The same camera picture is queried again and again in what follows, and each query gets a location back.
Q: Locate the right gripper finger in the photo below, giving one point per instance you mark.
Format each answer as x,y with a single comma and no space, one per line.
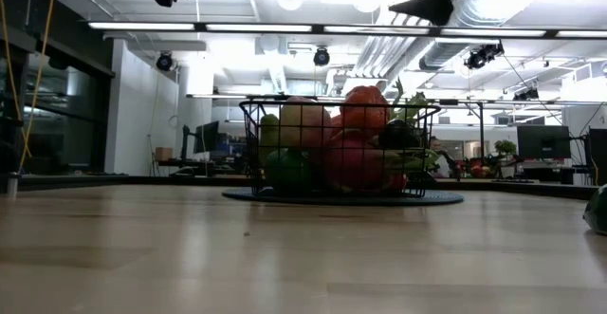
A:
429,8

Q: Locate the white green leek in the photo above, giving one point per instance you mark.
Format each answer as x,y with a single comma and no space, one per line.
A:
416,100

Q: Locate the orange-red bell pepper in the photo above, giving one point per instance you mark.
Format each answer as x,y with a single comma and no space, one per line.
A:
365,110

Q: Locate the small green avocado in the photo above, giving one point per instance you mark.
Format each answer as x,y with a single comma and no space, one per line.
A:
398,136

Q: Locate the pink white peach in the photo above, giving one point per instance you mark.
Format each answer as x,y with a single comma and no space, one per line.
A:
303,124

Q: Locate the pink dragon fruit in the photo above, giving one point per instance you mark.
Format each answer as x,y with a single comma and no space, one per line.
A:
353,164

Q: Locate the magenta round fruit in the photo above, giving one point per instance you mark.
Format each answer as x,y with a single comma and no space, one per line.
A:
397,182

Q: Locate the bright green lime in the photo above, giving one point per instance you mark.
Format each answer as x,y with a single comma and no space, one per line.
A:
287,174

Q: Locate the long linear ceiling light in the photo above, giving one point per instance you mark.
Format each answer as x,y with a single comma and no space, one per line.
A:
142,26
213,96

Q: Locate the black ceiling spotlight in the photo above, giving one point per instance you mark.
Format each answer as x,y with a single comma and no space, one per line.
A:
164,61
321,57

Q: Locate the person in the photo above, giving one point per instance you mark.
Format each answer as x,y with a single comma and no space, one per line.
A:
436,145

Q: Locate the black computer monitor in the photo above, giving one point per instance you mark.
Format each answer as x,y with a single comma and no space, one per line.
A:
207,136
598,153
543,142

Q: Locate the green potted plant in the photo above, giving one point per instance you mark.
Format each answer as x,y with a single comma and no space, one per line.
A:
505,147

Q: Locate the pile of colourful toys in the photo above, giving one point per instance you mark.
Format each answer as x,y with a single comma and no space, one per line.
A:
476,169

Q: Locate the cardboard box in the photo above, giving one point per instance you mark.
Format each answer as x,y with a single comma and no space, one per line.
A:
164,153

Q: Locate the dark round mat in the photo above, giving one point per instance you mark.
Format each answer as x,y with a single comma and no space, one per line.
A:
441,199

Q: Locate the watermelon slice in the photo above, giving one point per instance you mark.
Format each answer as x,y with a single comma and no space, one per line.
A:
597,212

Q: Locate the black ceiling camera rig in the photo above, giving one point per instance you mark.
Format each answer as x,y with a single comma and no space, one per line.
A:
483,55
526,95

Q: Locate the black metal table frame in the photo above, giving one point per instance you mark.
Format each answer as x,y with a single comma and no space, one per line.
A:
142,180

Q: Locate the grey cylindrical post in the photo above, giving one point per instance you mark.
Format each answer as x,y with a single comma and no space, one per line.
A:
12,185

